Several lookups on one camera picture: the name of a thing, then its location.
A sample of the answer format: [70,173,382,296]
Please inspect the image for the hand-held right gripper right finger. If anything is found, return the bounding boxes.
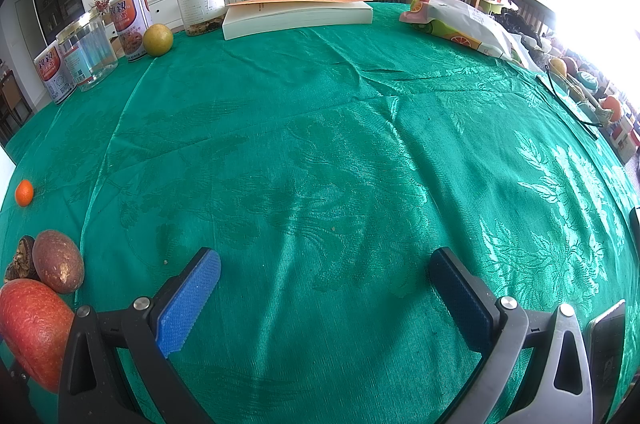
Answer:
[429,248,593,424]

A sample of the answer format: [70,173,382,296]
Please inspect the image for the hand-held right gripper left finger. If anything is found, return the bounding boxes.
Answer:
[57,248,222,424]

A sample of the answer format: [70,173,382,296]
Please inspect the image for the purple sweet potato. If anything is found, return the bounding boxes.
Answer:
[32,229,85,295]

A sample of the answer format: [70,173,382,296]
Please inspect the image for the red apple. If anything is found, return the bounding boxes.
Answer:
[0,279,77,394]

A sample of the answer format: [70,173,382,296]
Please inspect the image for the dark brown wrinkled fruit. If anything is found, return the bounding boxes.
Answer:
[4,235,41,283]

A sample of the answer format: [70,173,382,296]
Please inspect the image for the white-walled cardboard box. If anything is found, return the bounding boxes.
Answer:
[0,143,16,199]

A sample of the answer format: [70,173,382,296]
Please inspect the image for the yellow citrus fruit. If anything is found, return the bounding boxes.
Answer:
[143,24,174,57]

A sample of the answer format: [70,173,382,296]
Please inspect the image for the dark smartphone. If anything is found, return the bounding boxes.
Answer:
[585,299,628,424]

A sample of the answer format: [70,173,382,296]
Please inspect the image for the green tablecloth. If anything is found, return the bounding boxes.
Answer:
[0,1,640,424]

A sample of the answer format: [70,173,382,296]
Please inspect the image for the black eyeglasses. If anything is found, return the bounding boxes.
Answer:
[535,66,606,141]

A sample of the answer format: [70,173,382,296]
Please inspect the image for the fruit basket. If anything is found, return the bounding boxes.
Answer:
[545,54,626,129]

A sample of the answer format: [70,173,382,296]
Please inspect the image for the wooden dining table set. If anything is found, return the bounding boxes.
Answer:
[0,58,31,145]

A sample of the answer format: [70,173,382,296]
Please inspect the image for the red label tin can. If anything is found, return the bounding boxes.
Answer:
[33,41,77,105]
[107,0,152,63]

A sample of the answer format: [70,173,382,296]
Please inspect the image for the clear jar with gold lid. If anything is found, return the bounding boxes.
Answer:
[55,10,119,92]

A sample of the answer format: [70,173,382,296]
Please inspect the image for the white snack bag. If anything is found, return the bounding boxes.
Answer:
[399,0,538,69]

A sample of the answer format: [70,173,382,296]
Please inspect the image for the thick orange cover book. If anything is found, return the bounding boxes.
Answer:
[221,0,374,41]

